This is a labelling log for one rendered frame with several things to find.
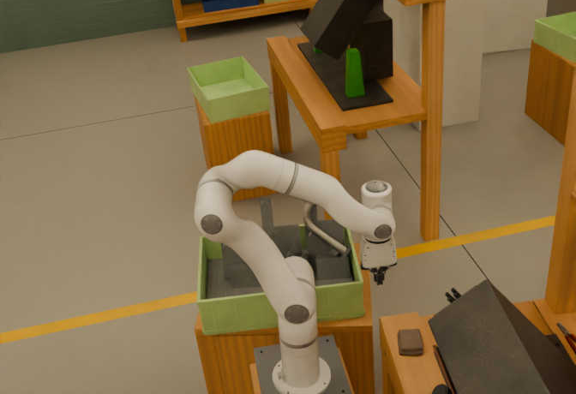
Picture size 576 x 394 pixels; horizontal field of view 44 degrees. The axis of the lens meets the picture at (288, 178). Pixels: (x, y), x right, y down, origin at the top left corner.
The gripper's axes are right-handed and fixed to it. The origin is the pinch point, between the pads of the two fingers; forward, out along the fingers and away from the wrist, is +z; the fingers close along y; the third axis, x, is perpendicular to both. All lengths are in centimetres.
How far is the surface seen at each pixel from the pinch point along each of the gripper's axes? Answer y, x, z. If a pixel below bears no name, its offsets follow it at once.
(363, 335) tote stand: 0, -34, 56
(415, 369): -11.0, 0.6, 40.0
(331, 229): 5, -68, 30
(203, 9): 63, -612, 103
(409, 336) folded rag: -12.1, -11.5, 37.0
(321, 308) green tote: 14, -39, 44
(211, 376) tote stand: 60, -45, 77
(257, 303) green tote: 37, -40, 38
